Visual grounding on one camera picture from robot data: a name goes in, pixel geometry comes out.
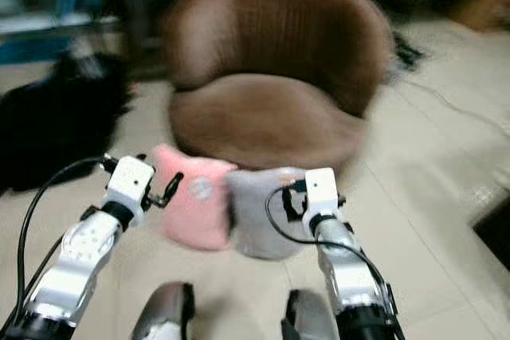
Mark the brown cardboard box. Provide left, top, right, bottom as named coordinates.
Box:
left=450, top=0, right=510, bottom=32

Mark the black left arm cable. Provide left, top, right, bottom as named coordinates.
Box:
left=12, top=155, right=114, bottom=329

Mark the pink pillow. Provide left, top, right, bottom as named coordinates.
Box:
left=150, top=143, right=240, bottom=252

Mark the black flat object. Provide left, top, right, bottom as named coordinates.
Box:
left=472, top=197, right=510, bottom=271

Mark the grey robot leg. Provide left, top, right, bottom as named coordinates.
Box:
left=280, top=288, right=339, bottom=340
left=131, top=282, right=196, bottom=340

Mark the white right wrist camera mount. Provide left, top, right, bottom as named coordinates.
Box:
left=303, top=167, right=339, bottom=220

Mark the black bag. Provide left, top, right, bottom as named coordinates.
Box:
left=0, top=53, right=135, bottom=193

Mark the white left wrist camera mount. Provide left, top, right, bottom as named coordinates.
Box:
left=108, top=155, right=155, bottom=209

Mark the grey right robot leg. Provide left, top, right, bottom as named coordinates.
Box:
left=280, top=288, right=339, bottom=340

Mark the small black floor object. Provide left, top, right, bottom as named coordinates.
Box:
left=392, top=31, right=425, bottom=70

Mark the grey left robot leg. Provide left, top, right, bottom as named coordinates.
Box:
left=131, top=282, right=196, bottom=340

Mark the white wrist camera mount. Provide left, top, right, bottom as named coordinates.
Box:
left=303, top=167, right=339, bottom=220
left=108, top=155, right=155, bottom=209

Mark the grey pillow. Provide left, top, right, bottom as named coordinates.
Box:
left=225, top=166, right=312, bottom=261

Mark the brown round sofa chair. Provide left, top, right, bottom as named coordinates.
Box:
left=162, top=0, right=395, bottom=174

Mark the thin dark floor cable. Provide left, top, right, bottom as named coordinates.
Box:
left=394, top=77, right=510, bottom=138

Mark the blue box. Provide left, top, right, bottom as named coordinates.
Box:
left=0, top=33, right=65, bottom=64

